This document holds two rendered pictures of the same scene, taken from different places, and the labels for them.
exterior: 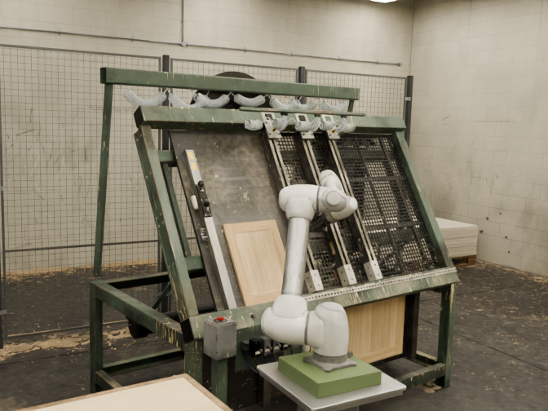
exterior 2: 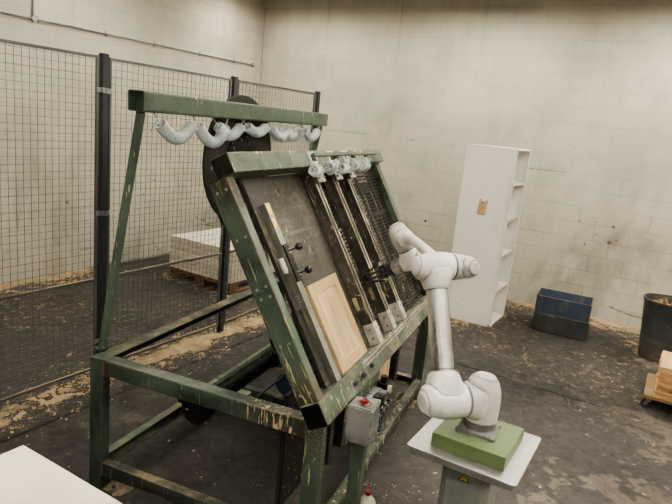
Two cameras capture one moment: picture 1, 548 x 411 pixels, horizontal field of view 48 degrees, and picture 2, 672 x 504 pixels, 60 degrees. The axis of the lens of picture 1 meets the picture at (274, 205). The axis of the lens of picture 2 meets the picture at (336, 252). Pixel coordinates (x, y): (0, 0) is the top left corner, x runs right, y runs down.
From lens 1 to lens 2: 1.90 m
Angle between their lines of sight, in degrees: 31
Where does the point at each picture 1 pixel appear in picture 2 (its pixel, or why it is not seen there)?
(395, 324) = not seen: hidden behind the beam
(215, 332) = (370, 418)
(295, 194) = (438, 264)
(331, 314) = (494, 385)
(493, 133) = (350, 143)
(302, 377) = (476, 452)
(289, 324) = (458, 402)
